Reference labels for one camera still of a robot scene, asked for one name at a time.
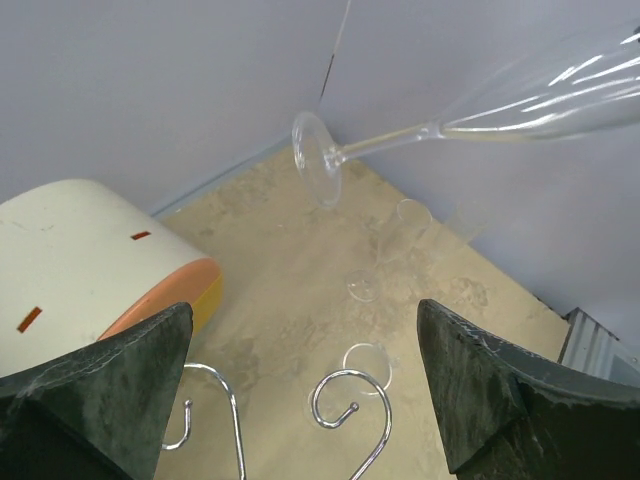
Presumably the clear flute glass back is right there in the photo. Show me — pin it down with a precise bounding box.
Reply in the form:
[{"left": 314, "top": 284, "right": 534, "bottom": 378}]
[{"left": 346, "top": 198, "right": 432, "bottom": 303}]

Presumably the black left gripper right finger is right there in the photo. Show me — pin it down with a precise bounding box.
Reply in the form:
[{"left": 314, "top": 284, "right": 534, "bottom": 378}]
[{"left": 417, "top": 299, "right": 639, "bottom": 479}]

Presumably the clear flute glass front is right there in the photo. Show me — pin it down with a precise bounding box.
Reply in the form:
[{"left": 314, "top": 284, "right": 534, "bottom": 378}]
[{"left": 303, "top": 342, "right": 393, "bottom": 426}]

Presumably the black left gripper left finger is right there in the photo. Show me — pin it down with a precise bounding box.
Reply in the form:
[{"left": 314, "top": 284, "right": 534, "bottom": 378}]
[{"left": 1, "top": 302, "right": 193, "bottom": 479}]

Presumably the chrome wine glass rack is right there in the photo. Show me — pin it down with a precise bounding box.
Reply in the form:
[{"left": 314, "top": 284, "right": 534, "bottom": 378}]
[{"left": 184, "top": 362, "right": 393, "bottom": 480}]

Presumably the white round drawer cabinet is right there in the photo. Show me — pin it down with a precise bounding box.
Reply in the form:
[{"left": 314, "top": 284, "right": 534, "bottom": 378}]
[{"left": 1, "top": 180, "right": 224, "bottom": 376}]

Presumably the clear flute glass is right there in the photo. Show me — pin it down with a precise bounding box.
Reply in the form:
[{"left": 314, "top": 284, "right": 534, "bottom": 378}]
[
  {"left": 291, "top": 19, "right": 639, "bottom": 208},
  {"left": 303, "top": 342, "right": 393, "bottom": 426},
  {"left": 346, "top": 198, "right": 432, "bottom": 303},
  {"left": 446, "top": 201, "right": 490, "bottom": 251}
]

